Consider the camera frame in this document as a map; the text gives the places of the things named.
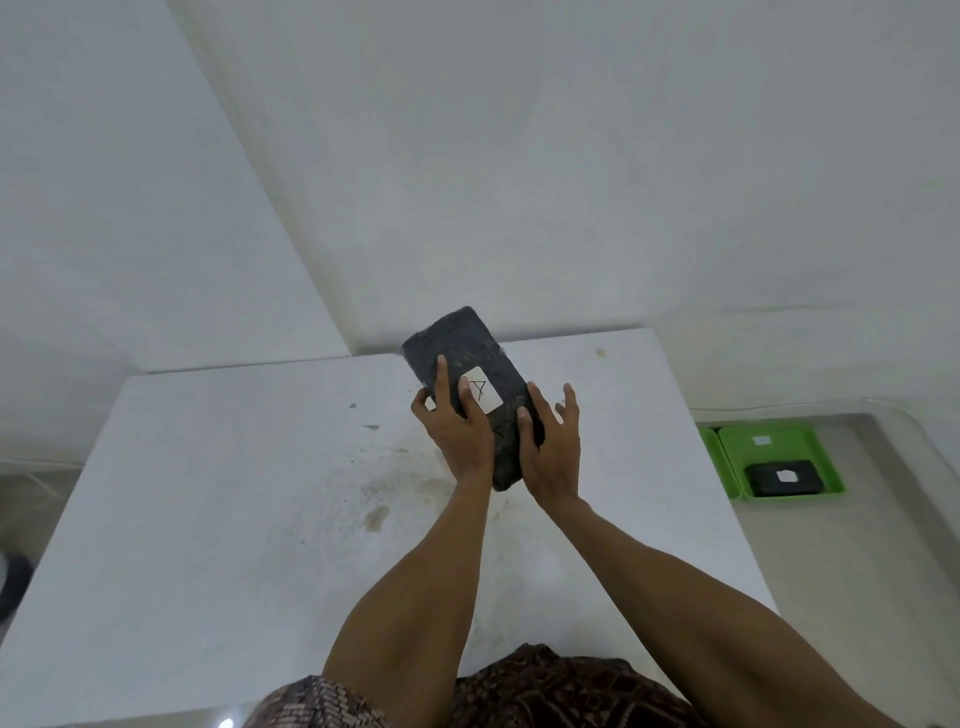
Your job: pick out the brown patterned garment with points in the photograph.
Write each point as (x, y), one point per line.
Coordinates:
(540, 690)

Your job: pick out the person's right hand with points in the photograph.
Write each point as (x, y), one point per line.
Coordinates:
(551, 465)

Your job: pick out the person's left hand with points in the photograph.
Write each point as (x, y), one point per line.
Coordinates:
(461, 442)

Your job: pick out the green plastic tray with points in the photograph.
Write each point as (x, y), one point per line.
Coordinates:
(712, 457)
(814, 444)

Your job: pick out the small black block, white label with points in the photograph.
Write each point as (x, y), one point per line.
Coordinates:
(765, 480)

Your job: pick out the person's right thumb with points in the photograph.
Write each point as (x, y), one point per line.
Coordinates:
(524, 427)

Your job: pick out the person's right forearm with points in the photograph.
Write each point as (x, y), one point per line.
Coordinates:
(675, 607)

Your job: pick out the person's left forearm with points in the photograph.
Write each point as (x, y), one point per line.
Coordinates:
(420, 600)

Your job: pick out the person's left thumb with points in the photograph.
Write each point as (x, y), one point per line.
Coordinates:
(467, 397)

